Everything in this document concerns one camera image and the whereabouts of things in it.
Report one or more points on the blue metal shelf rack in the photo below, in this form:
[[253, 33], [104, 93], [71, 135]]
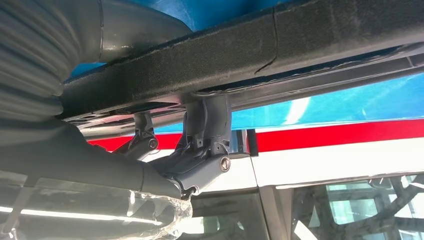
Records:
[[364, 102]]

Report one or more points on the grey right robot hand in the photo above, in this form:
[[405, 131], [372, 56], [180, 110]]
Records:
[[82, 165]]

